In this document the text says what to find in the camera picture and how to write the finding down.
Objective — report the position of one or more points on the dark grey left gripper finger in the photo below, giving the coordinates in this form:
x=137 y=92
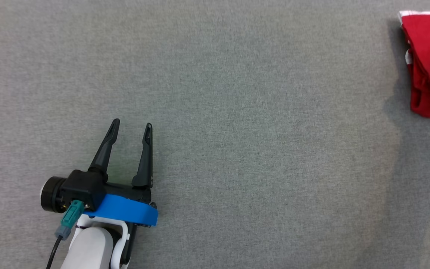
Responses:
x=146 y=164
x=105 y=149

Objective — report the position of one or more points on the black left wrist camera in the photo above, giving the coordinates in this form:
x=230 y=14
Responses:
x=84 y=186

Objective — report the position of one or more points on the grey fabric sofa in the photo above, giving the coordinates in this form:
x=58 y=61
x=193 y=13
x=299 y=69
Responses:
x=237 y=112

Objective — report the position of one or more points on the black left gripper body blue band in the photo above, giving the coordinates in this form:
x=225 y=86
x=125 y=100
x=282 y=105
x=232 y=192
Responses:
x=129 y=209

